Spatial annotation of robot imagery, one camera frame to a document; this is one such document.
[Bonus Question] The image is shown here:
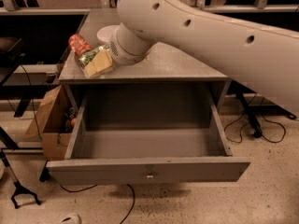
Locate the small metal drawer knob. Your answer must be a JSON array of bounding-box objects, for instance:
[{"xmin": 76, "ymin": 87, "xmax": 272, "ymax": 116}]
[{"xmin": 146, "ymin": 171, "xmax": 154, "ymax": 179}]

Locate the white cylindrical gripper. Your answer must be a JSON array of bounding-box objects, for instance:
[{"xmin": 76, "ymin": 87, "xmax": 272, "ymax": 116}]
[{"xmin": 83, "ymin": 23, "xmax": 154, "ymax": 78}]

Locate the brown cardboard box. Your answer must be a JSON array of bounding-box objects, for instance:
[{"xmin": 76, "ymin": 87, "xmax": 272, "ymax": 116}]
[{"xmin": 23, "ymin": 85, "xmax": 71, "ymax": 161}]

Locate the black grabber tool on floor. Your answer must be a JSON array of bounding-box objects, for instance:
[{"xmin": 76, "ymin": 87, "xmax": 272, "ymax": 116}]
[{"xmin": 0, "ymin": 148, "xmax": 41, "ymax": 209}]

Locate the black stand leg right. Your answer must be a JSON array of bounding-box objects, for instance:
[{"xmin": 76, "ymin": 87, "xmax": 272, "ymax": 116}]
[{"xmin": 235, "ymin": 90, "xmax": 263, "ymax": 138}]

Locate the grey metal rail behind cabinet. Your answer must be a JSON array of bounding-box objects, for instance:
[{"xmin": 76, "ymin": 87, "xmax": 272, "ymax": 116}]
[{"xmin": 3, "ymin": 64, "xmax": 58, "ymax": 86}]

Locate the white ceramic bowl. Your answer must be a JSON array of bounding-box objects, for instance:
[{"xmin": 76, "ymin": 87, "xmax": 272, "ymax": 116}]
[{"xmin": 96, "ymin": 25, "xmax": 119, "ymax": 44}]

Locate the red orange drink can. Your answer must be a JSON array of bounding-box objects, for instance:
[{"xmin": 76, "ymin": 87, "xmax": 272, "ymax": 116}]
[{"xmin": 68, "ymin": 34, "xmax": 93, "ymax": 58}]

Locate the black cable under drawer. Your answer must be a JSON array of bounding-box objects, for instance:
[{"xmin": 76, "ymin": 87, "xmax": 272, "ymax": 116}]
[{"xmin": 59, "ymin": 184, "xmax": 136, "ymax": 224}]

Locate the grey cabinet with flat top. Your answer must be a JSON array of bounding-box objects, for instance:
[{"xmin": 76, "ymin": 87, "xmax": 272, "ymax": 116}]
[{"xmin": 58, "ymin": 7, "xmax": 232, "ymax": 113}]

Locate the grey open top drawer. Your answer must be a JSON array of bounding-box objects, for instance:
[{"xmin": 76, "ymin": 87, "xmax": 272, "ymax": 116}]
[{"xmin": 48, "ymin": 83, "xmax": 250, "ymax": 185}]

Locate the black cable right floor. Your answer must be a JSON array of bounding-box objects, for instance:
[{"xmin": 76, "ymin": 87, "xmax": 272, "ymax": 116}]
[{"xmin": 223, "ymin": 91, "xmax": 287, "ymax": 144}]

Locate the white object on floor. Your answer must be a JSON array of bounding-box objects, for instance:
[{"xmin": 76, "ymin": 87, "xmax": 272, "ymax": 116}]
[{"xmin": 59, "ymin": 213, "xmax": 82, "ymax": 224}]

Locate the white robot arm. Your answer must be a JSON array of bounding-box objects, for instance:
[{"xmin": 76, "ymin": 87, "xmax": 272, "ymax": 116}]
[{"xmin": 108, "ymin": 0, "xmax": 299, "ymax": 115}]

